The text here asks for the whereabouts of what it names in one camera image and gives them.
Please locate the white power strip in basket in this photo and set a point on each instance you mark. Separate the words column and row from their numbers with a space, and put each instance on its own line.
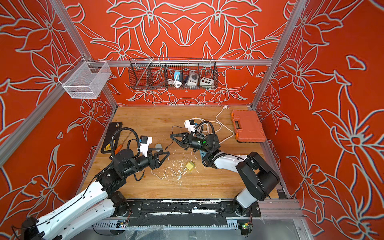
column 192, row 80

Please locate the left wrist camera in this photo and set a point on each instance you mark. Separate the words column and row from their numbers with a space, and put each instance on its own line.
column 144, row 142

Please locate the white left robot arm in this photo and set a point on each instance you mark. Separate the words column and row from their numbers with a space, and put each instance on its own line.
column 100, row 200

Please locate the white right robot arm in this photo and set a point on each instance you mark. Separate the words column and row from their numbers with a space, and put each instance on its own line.
column 257, row 175

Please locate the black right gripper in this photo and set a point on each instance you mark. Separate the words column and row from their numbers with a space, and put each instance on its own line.
column 181, row 139

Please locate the blue box in basket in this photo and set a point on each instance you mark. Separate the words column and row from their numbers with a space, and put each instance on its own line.
column 177, row 76

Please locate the clear plastic wall bin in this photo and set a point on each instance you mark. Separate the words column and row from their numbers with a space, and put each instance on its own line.
column 85, row 81

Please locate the orange plastic tool case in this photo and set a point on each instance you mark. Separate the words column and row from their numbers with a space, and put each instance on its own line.
column 248, row 127

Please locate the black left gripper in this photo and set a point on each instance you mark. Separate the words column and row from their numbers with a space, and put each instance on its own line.
column 158, row 165

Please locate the yellow plug adapter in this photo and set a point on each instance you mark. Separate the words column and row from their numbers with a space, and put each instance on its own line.
column 190, row 166

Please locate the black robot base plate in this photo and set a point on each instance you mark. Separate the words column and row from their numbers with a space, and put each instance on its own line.
column 182, row 214

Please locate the orange handled screwdriver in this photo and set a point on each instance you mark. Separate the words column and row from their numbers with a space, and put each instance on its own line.
column 122, row 144

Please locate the blue usb charger hub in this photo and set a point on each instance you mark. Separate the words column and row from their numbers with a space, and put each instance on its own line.
column 203, row 154

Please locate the black wire wall basket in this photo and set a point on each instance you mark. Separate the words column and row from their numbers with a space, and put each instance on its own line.
column 157, row 73

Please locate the white bluetooth headset case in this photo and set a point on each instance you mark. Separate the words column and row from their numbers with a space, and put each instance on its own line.
column 158, row 147

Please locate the white socket cube in basket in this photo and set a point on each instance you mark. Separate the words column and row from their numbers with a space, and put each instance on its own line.
column 207, row 82

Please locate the black flat tool case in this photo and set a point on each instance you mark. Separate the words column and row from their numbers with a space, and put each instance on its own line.
column 112, row 128

